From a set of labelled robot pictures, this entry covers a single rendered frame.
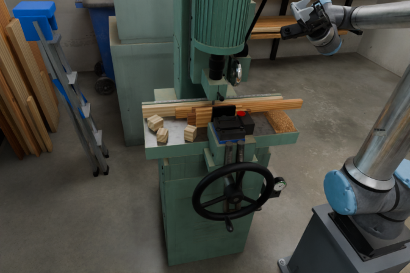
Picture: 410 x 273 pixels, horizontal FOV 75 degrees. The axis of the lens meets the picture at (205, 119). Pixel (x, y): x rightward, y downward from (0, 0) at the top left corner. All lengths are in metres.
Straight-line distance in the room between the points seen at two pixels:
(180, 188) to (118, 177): 1.02
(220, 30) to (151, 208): 1.34
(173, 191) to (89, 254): 0.81
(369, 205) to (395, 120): 0.30
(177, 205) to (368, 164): 0.75
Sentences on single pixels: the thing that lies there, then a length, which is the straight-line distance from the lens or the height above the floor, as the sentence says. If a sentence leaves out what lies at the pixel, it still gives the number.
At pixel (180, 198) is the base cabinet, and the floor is 0.59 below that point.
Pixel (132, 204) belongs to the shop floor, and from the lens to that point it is 1.93.
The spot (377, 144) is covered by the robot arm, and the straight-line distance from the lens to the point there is 0.92.
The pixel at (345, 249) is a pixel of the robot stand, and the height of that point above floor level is 0.55.
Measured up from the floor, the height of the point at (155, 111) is 0.93.
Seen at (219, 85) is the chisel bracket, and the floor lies 1.07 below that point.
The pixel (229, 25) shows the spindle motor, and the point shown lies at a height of 1.29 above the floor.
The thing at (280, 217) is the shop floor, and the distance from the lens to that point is 1.95.
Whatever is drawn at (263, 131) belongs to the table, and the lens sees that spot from 1.07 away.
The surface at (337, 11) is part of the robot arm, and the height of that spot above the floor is 1.29.
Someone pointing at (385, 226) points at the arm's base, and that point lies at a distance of 1.23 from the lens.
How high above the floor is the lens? 1.55
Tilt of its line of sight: 37 degrees down
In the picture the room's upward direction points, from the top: 4 degrees clockwise
